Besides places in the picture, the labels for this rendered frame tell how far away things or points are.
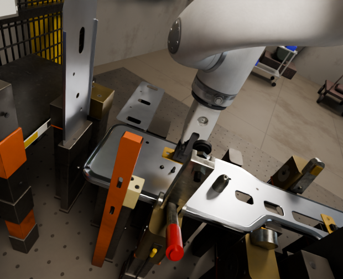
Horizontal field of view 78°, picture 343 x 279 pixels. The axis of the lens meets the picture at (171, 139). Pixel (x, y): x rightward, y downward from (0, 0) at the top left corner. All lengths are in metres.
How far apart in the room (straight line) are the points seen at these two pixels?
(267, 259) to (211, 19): 0.39
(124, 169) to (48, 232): 0.47
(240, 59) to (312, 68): 7.49
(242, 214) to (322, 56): 7.36
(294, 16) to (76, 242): 0.72
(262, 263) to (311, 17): 0.37
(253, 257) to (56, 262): 0.52
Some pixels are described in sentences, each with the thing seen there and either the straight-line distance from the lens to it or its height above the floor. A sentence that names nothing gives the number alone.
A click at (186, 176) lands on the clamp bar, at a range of 0.32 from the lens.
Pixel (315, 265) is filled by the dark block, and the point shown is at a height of 1.12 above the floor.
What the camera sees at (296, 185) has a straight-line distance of 0.78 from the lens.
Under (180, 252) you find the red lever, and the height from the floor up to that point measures 1.14.
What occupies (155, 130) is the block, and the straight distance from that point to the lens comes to 0.69.
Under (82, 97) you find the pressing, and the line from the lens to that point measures 0.55.
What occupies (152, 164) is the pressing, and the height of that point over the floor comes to 1.00.
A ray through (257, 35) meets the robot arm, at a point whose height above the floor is 1.37.
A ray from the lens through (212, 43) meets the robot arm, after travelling 0.27.
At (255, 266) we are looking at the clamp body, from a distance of 0.44.
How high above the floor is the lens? 1.40
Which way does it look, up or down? 38 degrees down
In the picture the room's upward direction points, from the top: 24 degrees clockwise
